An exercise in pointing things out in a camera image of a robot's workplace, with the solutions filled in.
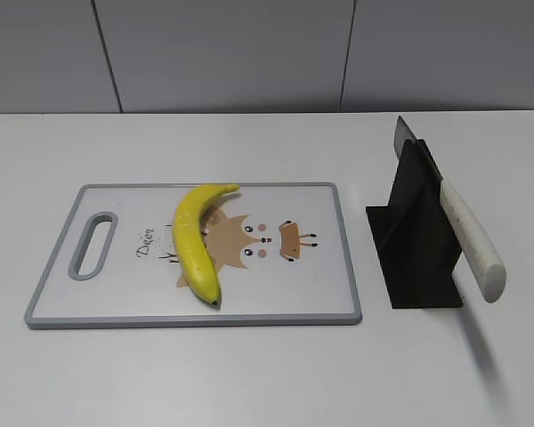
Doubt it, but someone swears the yellow plastic banana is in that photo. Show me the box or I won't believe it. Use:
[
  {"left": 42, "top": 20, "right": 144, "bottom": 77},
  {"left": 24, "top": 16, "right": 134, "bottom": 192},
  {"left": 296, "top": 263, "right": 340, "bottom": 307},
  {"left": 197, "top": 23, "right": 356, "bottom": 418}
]
[{"left": 172, "top": 183, "right": 240, "bottom": 306}]

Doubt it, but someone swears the white-handled kitchen knife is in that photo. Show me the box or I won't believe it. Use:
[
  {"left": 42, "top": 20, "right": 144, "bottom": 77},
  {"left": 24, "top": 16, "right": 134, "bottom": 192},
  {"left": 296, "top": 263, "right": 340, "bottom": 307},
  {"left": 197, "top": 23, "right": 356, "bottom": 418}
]
[{"left": 393, "top": 116, "right": 507, "bottom": 303}]

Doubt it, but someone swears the white grey-rimmed cutting board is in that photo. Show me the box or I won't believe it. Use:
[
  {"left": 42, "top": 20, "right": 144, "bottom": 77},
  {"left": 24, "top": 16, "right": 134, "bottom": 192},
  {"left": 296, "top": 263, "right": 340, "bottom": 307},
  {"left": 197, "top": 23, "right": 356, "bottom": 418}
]
[{"left": 24, "top": 182, "right": 361, "bottom": 329}]

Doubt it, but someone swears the black knife stand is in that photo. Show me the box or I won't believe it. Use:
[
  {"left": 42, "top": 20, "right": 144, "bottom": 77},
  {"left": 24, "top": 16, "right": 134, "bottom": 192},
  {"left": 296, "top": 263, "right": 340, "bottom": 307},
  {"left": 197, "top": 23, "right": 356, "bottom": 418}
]
[{"left": 366, "top": 140, "right": 463, "bottom": 309}]

